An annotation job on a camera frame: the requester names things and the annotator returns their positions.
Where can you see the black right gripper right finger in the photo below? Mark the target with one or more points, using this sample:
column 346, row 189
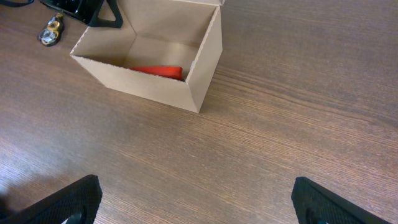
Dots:
column 315, row 204

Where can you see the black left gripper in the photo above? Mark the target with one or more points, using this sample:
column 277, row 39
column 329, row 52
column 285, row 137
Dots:
column 71, row 9

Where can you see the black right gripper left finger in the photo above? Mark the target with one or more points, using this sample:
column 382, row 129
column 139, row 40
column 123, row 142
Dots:
column 76, row 203

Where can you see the black gold small tape dispenser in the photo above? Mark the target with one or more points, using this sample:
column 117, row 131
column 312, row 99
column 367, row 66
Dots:
column 51, row 34

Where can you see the red stapler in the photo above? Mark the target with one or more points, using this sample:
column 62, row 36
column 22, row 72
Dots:
column 172, row 72

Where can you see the brown cardboard box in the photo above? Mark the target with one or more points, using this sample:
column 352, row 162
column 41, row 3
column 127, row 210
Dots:
column 184, row 34

